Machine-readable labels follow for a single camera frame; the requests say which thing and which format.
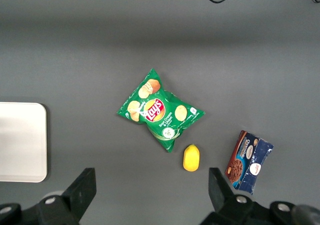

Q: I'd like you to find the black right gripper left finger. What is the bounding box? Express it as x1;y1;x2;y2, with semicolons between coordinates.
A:
0;167;97;225

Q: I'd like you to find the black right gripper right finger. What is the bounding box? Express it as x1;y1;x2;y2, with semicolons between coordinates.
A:
199;167;298;225

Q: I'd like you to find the blue chocolate cookie box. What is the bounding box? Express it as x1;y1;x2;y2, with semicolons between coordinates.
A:
224;130;274;195

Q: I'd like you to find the pale pink plastic tray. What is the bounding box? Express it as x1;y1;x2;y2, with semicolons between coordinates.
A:
0;101;48;183

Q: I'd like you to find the yellow lemon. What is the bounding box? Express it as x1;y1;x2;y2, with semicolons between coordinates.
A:
182;144;201;172

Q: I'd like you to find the green chips bag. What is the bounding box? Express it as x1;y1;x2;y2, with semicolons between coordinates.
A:
116;68;206;154

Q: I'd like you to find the grey table mat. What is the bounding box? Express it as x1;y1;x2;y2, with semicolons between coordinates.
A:
0;0;320;225

